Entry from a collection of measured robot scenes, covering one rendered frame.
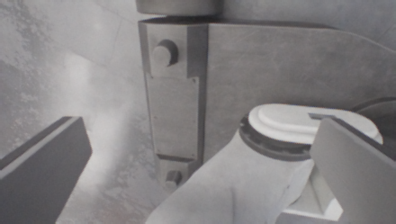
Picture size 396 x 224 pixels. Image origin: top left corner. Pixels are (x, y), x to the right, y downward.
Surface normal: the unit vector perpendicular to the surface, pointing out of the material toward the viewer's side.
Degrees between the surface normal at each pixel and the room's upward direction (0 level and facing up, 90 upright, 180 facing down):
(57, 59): 0
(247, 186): 90
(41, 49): 0
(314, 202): 90
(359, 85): 0
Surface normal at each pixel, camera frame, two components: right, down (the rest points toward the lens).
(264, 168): 0.02, -0.87
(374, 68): -0.18, 0.48
